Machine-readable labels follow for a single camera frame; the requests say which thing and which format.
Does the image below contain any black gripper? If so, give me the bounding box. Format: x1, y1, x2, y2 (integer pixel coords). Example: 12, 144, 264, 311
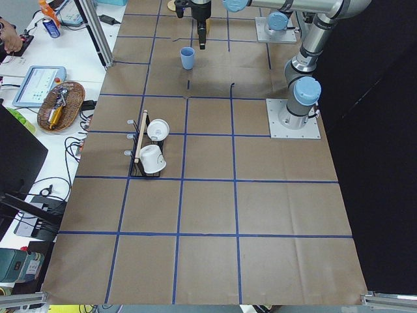
190, 0, 211, 50

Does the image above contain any light blue cup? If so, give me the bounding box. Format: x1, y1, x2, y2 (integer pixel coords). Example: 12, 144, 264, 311
180, 46, 195, 70

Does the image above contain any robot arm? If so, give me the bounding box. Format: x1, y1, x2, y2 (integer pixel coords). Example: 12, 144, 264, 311
175, 1, 297, 50
223, 0, 371, 130

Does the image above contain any person's hand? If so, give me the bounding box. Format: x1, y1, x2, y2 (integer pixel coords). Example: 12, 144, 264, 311
1, 18, 23, 53

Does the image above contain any black power adapter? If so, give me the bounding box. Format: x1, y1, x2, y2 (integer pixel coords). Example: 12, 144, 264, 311
98, 14, 120, 25

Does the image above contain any wooden rack rod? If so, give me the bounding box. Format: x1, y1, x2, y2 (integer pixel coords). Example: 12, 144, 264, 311
134, 110, 148, 164

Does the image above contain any white smiley mug right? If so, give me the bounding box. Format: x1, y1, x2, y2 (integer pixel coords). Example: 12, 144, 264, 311
147, 119, 170, 142

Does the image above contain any white smiley mug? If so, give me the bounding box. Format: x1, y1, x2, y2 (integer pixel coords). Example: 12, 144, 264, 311
147, 119, 170, 142
140, 145, 167, 174

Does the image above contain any blue teach pendant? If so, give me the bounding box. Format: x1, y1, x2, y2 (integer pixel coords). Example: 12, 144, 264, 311
56, 0, 83, 27
12, 66, 66, 108

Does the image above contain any white smiley mug left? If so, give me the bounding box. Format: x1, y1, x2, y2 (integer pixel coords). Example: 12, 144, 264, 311
140, 145, 167, 174

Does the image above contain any pepsi can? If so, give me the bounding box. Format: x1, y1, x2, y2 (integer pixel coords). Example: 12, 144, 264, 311
42, 18, 61, 38

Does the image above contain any orange bottle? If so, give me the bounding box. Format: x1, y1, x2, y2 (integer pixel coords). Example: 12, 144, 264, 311
38, 0, 61, 28

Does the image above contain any small wicker basket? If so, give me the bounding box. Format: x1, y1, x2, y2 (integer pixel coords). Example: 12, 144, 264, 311
37, 81, 85, 132

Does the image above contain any black monitor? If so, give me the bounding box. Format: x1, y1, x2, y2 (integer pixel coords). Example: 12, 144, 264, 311
1, 106, 66, 242

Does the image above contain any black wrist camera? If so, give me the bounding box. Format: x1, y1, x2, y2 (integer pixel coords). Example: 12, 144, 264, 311
174, 0, 189, 18

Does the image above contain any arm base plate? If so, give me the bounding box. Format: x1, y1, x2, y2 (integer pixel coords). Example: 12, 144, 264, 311
266, 98, 321, 140
254, 16, 298, 44

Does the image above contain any aluminium frame post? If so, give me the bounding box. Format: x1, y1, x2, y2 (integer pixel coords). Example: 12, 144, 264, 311
74, 0, 113, 68

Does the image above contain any black wire mug rack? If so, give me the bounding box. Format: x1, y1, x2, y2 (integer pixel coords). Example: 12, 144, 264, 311
124, 110, 170, 178

